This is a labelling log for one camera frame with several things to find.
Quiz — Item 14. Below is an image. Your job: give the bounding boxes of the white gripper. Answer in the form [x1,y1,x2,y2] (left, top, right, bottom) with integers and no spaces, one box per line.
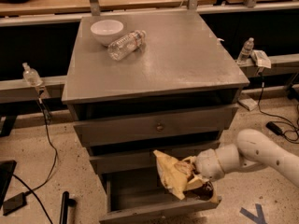
[184,149,224,191]

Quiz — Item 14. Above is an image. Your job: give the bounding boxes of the brown chip bag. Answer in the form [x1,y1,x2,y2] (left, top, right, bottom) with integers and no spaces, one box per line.
[153,150,219,203]

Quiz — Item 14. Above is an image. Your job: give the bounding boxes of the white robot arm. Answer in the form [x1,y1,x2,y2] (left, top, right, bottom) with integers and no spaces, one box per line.
[184,129,299,187]

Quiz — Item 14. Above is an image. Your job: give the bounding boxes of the bottom grey drawer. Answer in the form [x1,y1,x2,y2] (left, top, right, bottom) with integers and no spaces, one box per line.
[99,167,221,224]

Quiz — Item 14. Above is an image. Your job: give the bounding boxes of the grey drawer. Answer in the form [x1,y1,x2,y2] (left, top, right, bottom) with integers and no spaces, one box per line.
[99,167,221,224]
[90,140,220,175]
[74,105,237,147]

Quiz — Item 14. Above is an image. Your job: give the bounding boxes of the middle grey drawer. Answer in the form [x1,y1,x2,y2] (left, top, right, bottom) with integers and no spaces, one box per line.
[90,140,220,175]

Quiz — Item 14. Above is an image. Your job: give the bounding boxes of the top grey drawer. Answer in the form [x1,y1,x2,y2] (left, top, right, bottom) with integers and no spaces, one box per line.
[74,105,237,147]

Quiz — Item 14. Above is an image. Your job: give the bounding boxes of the grey drawer cabinet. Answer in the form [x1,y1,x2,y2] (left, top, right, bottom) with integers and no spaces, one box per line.
[61,9,250,224]

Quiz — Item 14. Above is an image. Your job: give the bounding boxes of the small flat box on floor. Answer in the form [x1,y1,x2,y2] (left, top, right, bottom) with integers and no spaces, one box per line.
[238,93,258,111]

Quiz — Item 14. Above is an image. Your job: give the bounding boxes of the black power adapter right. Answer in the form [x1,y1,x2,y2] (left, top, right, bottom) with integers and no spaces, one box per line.
[266,121,283,135]

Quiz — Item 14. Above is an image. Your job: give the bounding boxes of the black power adapter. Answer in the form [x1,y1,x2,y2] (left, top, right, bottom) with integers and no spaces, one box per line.
[3,192,27,216]
[266,121,283,135]

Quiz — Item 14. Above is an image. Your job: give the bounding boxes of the black bar on floor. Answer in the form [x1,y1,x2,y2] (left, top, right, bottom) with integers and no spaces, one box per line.
[59,191,77,224]

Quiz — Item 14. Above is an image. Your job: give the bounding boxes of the clear plastic water bottle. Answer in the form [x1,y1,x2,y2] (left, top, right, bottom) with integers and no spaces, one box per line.
[107,30,146,61]

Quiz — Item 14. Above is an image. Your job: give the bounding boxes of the white bowl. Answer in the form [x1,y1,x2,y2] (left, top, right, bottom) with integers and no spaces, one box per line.
[91,20,124,47]

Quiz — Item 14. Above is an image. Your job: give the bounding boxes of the black power adapter left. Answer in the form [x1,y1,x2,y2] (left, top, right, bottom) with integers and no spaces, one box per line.
[3,192,27,216]

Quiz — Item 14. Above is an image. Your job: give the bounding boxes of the dark monitor edge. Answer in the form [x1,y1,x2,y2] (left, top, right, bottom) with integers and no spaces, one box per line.
[0,161,17,208]

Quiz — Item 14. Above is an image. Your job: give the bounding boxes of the wooden desk top left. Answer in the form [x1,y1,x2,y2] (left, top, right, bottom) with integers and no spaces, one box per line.
[0,0,188,16]

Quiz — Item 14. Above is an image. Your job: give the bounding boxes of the black cables on right floor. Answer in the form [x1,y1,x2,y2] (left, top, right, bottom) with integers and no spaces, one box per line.
[257,72,299,145]

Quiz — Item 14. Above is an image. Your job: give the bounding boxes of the small bottle on right rail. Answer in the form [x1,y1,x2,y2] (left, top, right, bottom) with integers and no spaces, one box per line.
[236,37,254,64]

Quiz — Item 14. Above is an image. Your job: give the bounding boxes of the small bottle on rail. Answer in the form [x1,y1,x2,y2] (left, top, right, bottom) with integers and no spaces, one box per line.
[22,63,43,87]
[236,37,254,64]

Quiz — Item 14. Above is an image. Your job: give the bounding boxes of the white packet on rail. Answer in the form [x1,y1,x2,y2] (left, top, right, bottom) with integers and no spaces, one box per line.
[250,49,271,68]

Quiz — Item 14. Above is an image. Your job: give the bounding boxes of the black cable on left floor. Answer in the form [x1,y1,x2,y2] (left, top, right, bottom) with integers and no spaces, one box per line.
[12,98,59,224]

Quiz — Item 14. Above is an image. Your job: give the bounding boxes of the small bottle on left rail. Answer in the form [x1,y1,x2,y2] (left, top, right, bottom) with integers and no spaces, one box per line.
[22,63,43,87]

